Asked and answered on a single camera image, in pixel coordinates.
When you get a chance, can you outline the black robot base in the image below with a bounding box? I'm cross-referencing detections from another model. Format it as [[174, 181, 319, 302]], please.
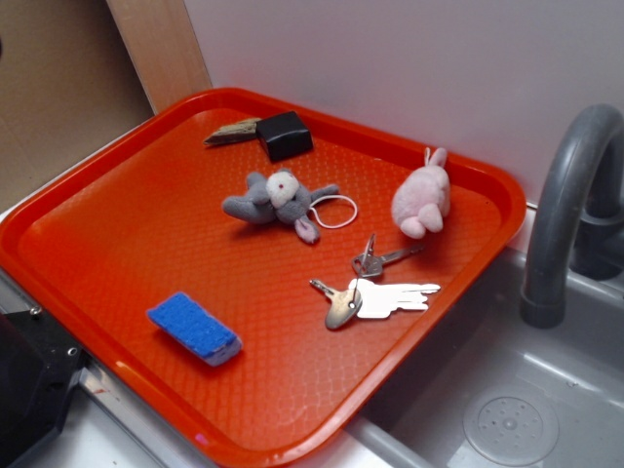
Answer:
[[1, 311, 85, 467]]

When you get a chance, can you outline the grey plush mouse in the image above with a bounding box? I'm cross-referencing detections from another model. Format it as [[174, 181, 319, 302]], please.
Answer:
[[221, 169, 359, 245]]

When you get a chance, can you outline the orange plastic tray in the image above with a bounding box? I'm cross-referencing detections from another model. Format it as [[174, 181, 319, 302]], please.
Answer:
[[1, 89, 526, 467]]

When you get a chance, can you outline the silver key bunch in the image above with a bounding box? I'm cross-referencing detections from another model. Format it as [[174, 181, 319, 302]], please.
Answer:
[[309, 234, 441, 331]]

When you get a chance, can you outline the black rectangular block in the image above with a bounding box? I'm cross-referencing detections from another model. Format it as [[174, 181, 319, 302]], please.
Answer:
[[255, 111, 314, 162]]

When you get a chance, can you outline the pink plush bunny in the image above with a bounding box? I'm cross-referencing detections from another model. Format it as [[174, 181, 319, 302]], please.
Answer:
[[391, 147, 450, 239]]

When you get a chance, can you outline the brown wood piece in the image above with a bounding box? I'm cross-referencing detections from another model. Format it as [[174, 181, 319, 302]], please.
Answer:
[[203, 118, 260, 146]]

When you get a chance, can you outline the blue sponge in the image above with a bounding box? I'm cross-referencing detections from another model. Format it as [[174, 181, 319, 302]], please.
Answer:
[[146, 292, 243, 367]]

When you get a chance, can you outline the grey plastic sink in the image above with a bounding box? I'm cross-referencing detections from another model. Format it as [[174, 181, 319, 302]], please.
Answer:
[[347, 250, 623, 467]]

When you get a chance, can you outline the light wooden board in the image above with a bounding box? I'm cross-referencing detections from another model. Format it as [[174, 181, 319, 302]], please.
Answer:
[[107, 0, 213, 113]]

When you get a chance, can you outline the grey curved faucet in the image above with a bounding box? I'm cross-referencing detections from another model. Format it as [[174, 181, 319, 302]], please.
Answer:
[[521, 104, 623, 329]]

